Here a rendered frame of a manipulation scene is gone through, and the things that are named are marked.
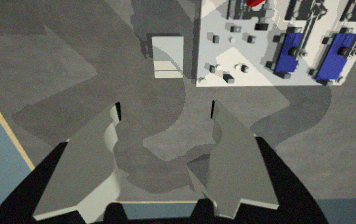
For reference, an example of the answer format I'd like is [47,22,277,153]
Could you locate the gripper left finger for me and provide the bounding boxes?
[0,102,121,224]

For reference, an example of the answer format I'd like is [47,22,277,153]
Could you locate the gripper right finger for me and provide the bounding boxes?
[206,100,329,224]

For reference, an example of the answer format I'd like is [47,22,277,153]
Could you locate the white fixture plate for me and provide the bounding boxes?
[195,0,356,87]

